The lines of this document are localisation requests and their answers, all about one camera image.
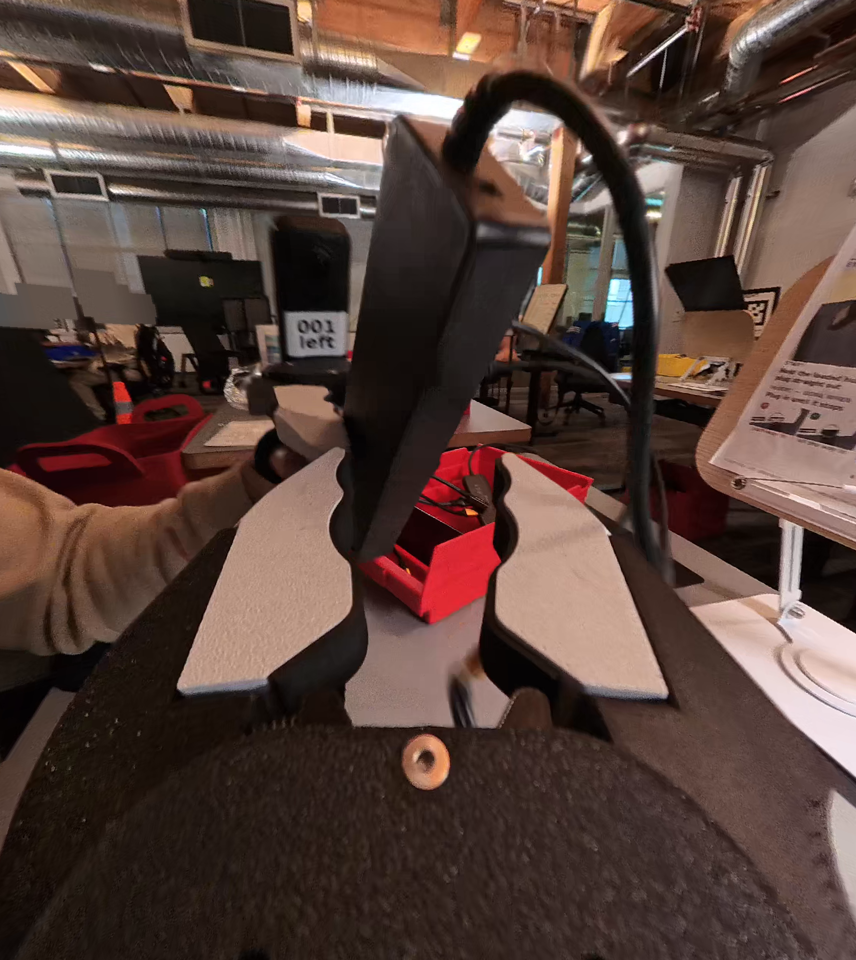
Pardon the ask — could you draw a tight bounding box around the black office chair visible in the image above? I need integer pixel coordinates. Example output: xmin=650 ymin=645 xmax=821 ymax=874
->
xmin=557 ymin=321 xmax=624 ymax=421

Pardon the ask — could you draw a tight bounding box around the person's left forearm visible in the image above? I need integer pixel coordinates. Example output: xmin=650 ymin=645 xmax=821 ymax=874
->
xmin=0 ymin=452 xmax=279 ymax=661

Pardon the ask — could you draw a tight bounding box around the silver air duct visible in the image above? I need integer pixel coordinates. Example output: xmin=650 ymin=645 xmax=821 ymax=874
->
xmin=724 ymin=0 xmax=849 ymax=91
xmin=0 ymin=81 xmax=387 ymax=177

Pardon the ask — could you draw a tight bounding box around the handwritten whiteboard easel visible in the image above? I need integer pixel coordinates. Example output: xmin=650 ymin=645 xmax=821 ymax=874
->
xmin=524 ymin=283 xmax=570 ymax=336

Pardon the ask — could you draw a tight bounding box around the red tote basket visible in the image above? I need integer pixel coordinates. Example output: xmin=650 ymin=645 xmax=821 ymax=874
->
xmin=11 ymin=393 xmax=211 ymax=489

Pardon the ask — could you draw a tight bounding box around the wooden instruction board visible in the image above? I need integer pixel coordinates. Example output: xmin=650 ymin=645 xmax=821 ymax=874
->
xmin=698 ymin=142 xmax=856 ymax=573

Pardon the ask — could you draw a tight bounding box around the blue jacket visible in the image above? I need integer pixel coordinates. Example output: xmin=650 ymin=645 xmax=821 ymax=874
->
xmin=566 ymin=321 xmax=620 ymax=354

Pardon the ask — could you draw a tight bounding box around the black seven port USB hub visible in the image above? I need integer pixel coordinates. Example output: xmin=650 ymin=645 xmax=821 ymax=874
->
xmin=441 ymin=69 xmax=676 ymax=586

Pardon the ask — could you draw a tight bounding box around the black backpack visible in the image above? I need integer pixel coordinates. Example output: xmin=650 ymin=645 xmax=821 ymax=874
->
xmin=135 ymin=324 xmax=176 ymax=391

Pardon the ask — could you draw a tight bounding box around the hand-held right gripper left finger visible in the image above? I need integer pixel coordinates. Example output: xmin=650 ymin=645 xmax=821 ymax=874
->
xmin=176 ymin=447 xmax=369 ymax=710

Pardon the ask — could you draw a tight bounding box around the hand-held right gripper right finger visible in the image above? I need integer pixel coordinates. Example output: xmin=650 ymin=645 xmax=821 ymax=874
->
xmin=479 ymin=452 xmax=670 ymax=702

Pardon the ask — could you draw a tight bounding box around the small red bin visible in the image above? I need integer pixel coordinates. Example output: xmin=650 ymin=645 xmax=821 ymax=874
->
xmin=359 ymin=446 xmax=595 ymax=625

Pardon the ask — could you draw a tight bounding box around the red storage crate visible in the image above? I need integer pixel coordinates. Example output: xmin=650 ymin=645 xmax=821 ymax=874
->
xmin=656 ymin=459 xmax=730 ymax=543

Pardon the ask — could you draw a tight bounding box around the dark cloth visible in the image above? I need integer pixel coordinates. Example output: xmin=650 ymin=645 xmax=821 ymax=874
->
xmin=0 ymin=313 xmax=102 ymax=470

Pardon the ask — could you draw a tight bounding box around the wood edge desk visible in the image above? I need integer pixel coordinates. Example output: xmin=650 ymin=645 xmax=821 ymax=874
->
xmin=611 ymin=371 xmax=729 ymax=412

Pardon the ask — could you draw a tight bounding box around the grey table wood edge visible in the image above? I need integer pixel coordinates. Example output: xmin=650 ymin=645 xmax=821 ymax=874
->
xmin=182 ymin=401 xmax=532 ymax=470

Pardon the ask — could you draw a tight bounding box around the large black screen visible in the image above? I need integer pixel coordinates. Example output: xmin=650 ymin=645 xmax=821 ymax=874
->
xmin=135 ymin=253 xmax=267 ymax=354

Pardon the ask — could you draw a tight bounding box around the crumpled clear plastic bag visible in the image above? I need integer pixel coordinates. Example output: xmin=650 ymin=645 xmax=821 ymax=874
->
xmin=225 ymin=367 xmax=264 ymax=410

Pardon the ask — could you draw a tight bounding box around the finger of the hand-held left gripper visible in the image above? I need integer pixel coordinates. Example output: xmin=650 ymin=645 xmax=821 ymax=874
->
xmin=272 ymin=384 xmax=350 ymax=464

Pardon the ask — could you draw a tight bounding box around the wooden column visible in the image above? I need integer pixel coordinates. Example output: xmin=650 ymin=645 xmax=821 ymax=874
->
xmin=540 ymin=127 xmax=580 ymax=288

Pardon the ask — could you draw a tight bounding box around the framed fiducial marker sign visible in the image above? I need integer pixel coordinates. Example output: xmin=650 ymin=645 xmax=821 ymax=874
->
xmin=743 ymin=287 xmax=782 ymax=340

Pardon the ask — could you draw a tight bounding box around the plain wooden board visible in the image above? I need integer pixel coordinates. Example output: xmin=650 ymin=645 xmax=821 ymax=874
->
xmin=686 ymin=309 xmax=757 ymax=363

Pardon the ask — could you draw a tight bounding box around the small black monitor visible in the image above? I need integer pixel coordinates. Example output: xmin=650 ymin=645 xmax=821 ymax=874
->
xmin=665 ymin=255 xmax=746 ymax=313

